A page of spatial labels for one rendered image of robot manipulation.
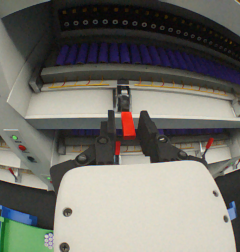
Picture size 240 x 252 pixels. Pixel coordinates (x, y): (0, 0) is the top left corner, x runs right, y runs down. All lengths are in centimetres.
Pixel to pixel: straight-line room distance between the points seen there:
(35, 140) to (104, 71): 18
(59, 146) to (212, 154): 49
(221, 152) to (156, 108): 39
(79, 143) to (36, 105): 17
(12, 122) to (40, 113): 6
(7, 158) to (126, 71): 43
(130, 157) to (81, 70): 25
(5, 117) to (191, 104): 33
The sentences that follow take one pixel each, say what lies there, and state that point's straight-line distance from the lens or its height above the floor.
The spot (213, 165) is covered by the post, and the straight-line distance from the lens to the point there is 66.
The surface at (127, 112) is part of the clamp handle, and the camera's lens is 15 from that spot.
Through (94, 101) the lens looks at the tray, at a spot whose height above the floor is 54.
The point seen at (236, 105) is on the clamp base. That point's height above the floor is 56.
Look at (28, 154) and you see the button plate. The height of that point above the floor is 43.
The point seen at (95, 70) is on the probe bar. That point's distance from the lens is 21.
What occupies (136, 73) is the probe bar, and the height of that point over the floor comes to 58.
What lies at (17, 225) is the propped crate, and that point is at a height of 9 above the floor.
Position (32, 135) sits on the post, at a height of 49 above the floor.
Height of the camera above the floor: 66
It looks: 46 degrees down
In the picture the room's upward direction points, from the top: 5 degrees clockwise
